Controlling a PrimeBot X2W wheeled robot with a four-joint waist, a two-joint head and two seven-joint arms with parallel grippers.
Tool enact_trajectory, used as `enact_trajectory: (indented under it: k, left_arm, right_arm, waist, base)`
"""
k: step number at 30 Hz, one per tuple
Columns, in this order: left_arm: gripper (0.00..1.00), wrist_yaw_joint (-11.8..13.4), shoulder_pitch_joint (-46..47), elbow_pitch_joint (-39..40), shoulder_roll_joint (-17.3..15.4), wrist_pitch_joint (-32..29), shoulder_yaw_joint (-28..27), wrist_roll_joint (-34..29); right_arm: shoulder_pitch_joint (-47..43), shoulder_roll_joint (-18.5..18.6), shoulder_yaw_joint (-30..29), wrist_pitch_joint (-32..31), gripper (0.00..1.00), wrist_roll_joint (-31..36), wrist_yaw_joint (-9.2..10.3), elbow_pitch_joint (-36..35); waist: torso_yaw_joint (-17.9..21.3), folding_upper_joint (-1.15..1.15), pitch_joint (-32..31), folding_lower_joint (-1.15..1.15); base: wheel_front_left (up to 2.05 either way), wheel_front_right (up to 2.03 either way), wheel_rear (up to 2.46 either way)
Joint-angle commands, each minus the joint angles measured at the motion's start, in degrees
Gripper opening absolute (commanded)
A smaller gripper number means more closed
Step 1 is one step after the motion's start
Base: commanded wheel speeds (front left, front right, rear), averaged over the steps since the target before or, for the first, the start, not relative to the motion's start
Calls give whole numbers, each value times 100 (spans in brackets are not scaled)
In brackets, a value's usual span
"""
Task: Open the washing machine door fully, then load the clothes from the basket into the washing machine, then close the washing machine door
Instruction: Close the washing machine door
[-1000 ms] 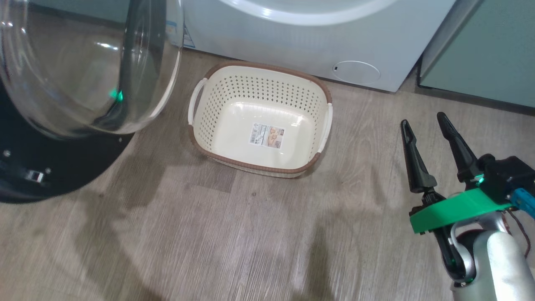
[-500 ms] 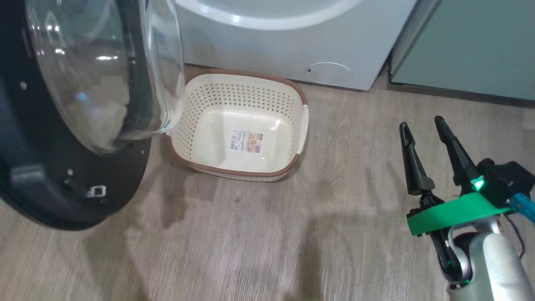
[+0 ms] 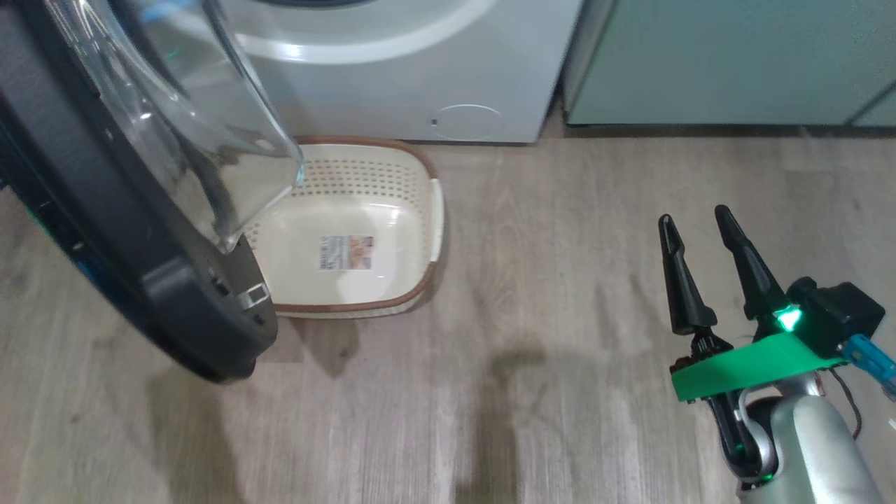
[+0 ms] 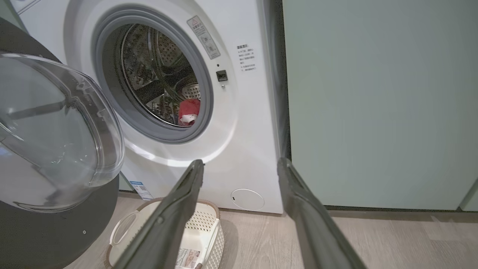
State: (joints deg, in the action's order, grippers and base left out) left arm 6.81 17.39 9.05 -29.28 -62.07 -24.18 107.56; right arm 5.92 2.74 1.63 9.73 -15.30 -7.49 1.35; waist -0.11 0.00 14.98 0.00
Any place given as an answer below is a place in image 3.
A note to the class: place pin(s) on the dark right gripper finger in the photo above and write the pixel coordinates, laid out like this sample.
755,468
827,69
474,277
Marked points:
756,273
686,287

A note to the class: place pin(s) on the white front-load washing machine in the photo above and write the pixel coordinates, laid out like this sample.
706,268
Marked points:
392,91

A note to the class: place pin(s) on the white perforated laundry basket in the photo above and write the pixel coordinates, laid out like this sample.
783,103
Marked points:
378,203

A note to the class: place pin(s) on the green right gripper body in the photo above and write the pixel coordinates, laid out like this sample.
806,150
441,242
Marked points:
756,364

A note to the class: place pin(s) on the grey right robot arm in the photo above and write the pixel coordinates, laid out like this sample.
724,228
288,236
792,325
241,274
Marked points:
812,448

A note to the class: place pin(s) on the round white filter cover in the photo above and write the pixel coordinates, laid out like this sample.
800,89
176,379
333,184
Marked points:
467,122

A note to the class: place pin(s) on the pale green tall cabinet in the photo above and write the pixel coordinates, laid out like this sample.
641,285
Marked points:
721,63

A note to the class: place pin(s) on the black round glass washer door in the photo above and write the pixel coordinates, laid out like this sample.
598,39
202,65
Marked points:
98,231

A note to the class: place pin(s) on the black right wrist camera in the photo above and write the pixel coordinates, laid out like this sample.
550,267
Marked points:
840,311

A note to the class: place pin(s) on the printed basket label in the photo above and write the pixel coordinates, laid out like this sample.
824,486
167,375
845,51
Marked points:
346,253

